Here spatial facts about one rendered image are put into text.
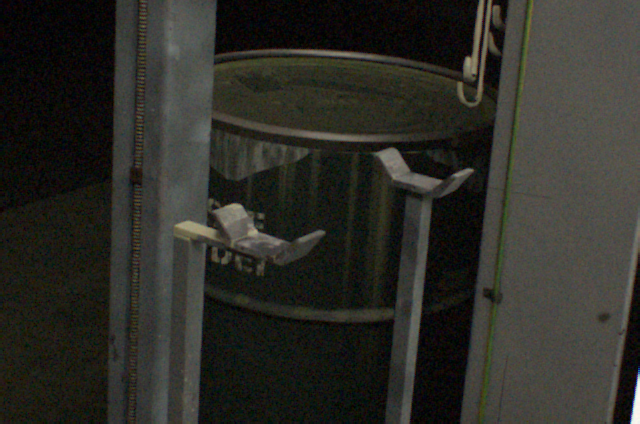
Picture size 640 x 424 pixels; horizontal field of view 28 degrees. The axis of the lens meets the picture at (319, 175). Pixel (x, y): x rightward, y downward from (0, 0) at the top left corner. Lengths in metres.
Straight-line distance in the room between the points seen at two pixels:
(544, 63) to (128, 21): 0.52
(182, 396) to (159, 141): 0.20
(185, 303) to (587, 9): 0.59
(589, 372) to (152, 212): 0.59
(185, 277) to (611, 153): 0.58
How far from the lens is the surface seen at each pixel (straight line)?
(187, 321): 0.96
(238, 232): 0.90
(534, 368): 1.49
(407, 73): 2.41
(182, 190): 1.06
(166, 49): 1.01
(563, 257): 1.43
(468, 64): 1.44
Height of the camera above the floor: 1.42
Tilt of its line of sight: 18 degrees down
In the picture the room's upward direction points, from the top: 4 degrees clockwise
